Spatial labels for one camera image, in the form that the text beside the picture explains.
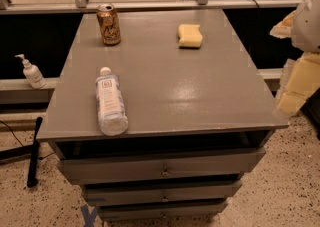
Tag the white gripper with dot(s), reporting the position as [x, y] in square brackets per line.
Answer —
[308, 24]

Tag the yellow sponge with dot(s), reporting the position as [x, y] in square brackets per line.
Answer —
[189, 36]

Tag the blue plastic bottle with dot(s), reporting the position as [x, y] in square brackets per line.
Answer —
[112, 118]

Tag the white pump dispenser bottle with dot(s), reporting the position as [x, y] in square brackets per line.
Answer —
[32, 73]

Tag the top grey drawer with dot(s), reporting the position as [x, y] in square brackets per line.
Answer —
[107, 170]

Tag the grey drawer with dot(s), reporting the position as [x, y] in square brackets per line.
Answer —
[161, 210]
[166, 193]
[107, 170]

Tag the grey drawer cabinet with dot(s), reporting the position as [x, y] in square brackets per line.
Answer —
[178, 101]

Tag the middle grey drawer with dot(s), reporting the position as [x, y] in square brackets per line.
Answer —
[166, 193]

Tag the gold soda can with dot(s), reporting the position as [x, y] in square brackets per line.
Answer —
[109, 24]

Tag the bottom grey drawer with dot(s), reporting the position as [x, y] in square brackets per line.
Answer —
[161, 210]

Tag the blue tape cross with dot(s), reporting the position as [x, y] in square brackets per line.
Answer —
[88, 216]

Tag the black stand leg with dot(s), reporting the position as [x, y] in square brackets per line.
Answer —
[29, 150]

